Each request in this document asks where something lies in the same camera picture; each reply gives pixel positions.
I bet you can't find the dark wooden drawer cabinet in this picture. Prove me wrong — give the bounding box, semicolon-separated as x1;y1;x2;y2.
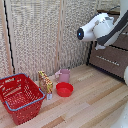
87;8;128;82

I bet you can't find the red plastic shopping basket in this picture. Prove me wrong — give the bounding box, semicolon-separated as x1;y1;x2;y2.
0;73;46;126

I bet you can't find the red plastic bowl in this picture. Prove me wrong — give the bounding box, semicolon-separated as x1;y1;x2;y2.
55;81;75;98

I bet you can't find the pink mug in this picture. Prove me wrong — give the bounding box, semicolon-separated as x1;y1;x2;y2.
54;68;71;84

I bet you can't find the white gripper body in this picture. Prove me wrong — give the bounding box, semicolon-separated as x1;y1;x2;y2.
94;42;107;51

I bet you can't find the beige woven folding screen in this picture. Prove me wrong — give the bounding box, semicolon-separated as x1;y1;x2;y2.
0;0;101;82

